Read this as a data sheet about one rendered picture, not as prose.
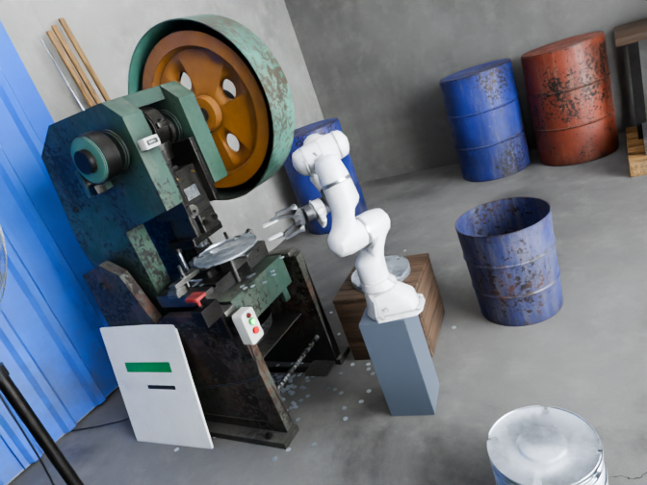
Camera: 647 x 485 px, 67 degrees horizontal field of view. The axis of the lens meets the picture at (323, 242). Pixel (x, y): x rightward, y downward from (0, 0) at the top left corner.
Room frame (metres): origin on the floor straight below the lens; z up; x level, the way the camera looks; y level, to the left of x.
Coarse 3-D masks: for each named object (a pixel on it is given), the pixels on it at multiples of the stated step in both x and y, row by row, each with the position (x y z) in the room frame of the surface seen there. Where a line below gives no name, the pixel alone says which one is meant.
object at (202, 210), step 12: (180, 168) 2.04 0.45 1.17; (192, 168) 2.09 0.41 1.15; (180, 180) 2.02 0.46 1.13; (192, 180) 2.06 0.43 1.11; (192, 192) 2.04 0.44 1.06; (204, 192) 2.09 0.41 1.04; (192, 204) 2.02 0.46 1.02; (204, 204) 2.07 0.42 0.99; (192, 216) 1.98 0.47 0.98; (204, 216) 2.01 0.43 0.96; (216, 216) 2.04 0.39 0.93; (180, 228) 2.02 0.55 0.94; (192, 228) 1.99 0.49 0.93; (204, 228) 1.99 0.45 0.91
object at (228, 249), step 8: (232, 240) 2.14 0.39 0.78; (240, 240) 2.10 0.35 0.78; (248, 240) 2.05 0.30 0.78; (256, 240) 2.00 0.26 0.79; (208, 248) 2.13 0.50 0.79; (216, 248) 2.10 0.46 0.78; (224, 248) 2.03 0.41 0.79; (232, 248) 1.99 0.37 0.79; (240, 248) 1.97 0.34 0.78; (248, 248) 1.92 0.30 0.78; (200, 256) 2.07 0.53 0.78; (208, 256) 2.03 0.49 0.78; (216, 256) 1.97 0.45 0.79; (224, 256) 1.95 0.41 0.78; (232, 256) 1.91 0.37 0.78; (200, 264) 1.96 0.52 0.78; (208, 264) 1.92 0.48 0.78; (216, 264) 1.87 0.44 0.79
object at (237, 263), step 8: (256, 248) 1.92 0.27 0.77; (240, 256) 1.88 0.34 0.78; (248, 256) 1.87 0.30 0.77; (224, 264) 1.97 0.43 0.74; (232, 264) 1.95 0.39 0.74; (240, 264) 1.98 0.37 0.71; (248, 264) 2.02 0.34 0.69; (232, 272) 1.96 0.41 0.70; (240, 272) 1.96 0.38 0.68; (248, 272) 2.00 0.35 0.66; (240, 280) 1.95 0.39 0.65
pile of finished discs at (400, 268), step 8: (392, 256) 2.25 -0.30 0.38; (392, 264) 2.17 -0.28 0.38; (400, 264) 2.14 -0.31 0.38; (408, 264) 2.09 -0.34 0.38; (392, 272) 2.08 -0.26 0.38; (400, 272) 2.05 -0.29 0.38; (408, 272) 2.06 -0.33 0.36; (352, 280) 2.15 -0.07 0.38; (400, 280) 2.03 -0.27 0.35; (360, 288) 2.06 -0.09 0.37
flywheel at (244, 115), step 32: (192, 32) 2.28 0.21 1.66; (160, 64) 2.44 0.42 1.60; (192, 64) 2.37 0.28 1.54; (224, 64) 2.27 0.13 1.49; (224, 96) 2.33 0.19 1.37; (256, 96) 2.17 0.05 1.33; (224, 128) 2.35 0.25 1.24; (256, 128) 2.25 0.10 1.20; (224, 160) 2.40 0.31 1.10; (256, 160) 2.24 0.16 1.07
